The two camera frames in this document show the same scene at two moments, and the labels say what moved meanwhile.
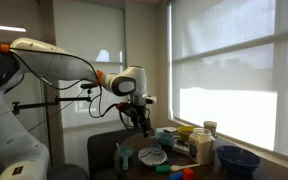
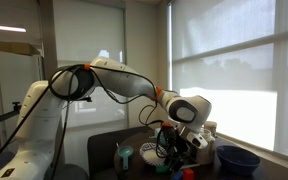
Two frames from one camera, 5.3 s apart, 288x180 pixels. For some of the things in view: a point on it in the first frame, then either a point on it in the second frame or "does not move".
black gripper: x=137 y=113 → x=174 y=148
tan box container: x=202 y=146 does not move
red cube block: x=188 y=174 does not move
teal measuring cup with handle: x=126 y=151 does not move
